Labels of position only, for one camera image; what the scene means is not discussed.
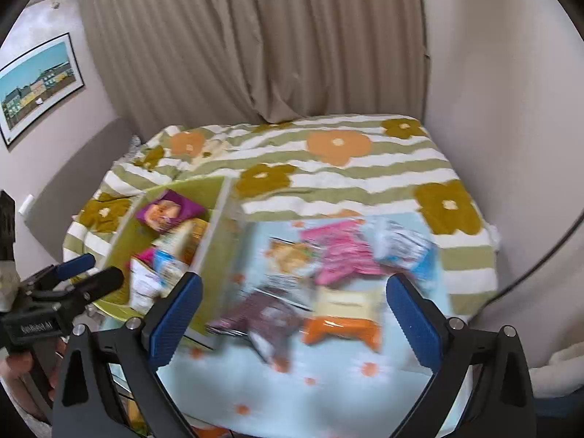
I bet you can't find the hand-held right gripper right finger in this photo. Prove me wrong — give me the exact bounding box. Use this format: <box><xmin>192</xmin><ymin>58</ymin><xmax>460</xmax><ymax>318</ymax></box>
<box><xmin>385</xmin><ymin>274</ymin><xmax>537</xmax><ymax>438</ymax></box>

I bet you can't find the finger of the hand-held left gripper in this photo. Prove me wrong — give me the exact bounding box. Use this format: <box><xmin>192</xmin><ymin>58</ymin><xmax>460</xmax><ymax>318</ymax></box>
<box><xmin>25</xmin><ymin>253</ymin><xmax>97</xmax><ymax>293</ymax></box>
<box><xmin>66</xmin><ymin>267</ymin><xmax>125</xmax><ymax>313</ymax></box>

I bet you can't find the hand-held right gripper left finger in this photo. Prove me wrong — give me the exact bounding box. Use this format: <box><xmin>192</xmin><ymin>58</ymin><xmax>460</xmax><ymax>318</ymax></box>
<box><xmin>52</xmin><ymin>271</ymin><xmax>204</xmax><ymax>438</ymax></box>

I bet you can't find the white grey snack packet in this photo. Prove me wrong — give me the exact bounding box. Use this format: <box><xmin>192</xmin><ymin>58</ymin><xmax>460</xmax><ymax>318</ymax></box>
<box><xmin>129</xmin><ymin>260</ymin><xmax>170</xmax><ymax>312</ymax></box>

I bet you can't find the green cardboard box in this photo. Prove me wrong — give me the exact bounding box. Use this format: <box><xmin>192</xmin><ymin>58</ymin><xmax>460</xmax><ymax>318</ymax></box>
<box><xmin>93</xmin><ymin>176</ymin><xmax>251</xmax><ymax>352</ymax></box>

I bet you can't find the yellow snack packet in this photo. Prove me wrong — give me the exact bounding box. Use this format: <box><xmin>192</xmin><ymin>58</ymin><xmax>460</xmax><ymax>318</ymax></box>
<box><xmin>154</xmin><ymin>219</ymin><xmax>211</xmax><ymax>262</ymax></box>

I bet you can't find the purple snack packet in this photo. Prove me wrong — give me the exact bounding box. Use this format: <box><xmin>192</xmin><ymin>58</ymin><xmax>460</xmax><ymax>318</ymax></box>
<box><xmin>136</xmin><ymin>189</ymin><xmax>207</xmax><ymax>234</ymax></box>

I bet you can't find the person's left hand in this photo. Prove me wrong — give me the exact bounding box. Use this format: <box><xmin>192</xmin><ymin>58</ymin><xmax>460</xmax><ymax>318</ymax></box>
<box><xmin>0</xmin><ymin>355</ymin><xmax>37</xmax><ymax>395</ymax></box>

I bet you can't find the orange snack packet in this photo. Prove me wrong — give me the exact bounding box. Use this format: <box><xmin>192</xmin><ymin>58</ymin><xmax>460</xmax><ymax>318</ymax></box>
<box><xmin>302</xmin><ymin>287</ymin><xmax>383</xmax><ymax>353</ymax></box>

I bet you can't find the pale blue white snack packet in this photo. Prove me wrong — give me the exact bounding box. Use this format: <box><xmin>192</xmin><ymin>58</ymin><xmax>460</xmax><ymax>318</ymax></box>
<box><xmin>369</xmin><ymin>218</ymin><xmax>435</xmax><ymax>280</ymax></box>

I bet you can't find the dark brown snack packet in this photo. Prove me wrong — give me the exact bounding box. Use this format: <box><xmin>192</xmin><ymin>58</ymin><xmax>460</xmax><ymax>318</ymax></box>
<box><xmin>207</xmin><ymin>291</ymin><xmax>304</xmax><ymax>371</ymax></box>

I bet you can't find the grey padded headboard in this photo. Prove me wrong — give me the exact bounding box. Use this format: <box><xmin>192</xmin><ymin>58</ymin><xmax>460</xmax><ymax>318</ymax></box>
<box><xmin>18</xmin><ymin>116</ymin><xmax>140</xmax><ymax>256</ymax></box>

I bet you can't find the light blue daisy table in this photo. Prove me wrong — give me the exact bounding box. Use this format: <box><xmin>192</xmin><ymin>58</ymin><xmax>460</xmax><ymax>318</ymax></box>
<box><xmin>155</xmin><ymin>216</ymin><xmax>457</xmax><ymax>438</ymax></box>

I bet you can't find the white packet with snack picture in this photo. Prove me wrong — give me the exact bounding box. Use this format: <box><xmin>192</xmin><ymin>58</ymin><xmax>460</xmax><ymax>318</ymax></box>
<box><xmin>262</xmin><ymin>236</ymin><xmax>322</xmax><ymax>312</ymax></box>

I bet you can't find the cream cloth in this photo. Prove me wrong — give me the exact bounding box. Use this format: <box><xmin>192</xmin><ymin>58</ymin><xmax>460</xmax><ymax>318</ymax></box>
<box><xmin>531</xmin><ymin>341</ymin><xmax>584</xmax><ymax>399</ymax></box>

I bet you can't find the black curved lamp pole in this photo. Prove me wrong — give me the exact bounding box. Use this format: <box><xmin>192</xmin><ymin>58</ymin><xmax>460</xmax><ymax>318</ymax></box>
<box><xmin>483</xmin><ymin>205</ymin><xmax>584</xmax><ymax>316</ymax></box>

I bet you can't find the green striped flower blanket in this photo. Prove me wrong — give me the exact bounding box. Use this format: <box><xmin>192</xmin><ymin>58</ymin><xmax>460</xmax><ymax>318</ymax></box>
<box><xmin>61</xmin><ymin>116</ymin><xmax>501</xmax><ymax>329</ymax></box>

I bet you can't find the beige curtain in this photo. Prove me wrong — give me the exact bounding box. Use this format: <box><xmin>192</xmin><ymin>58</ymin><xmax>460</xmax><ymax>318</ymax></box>
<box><xmin>75</xmin><ymin>0</ymin><xmax>430</xmax><ymax>140</ymax></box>

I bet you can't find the wall poster of houses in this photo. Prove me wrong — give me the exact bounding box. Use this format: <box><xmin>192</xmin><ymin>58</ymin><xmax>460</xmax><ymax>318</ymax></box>
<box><xmin>0</xmin><ymin>32</ymin><xmax>85</xmax><ymax>147</ymax></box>

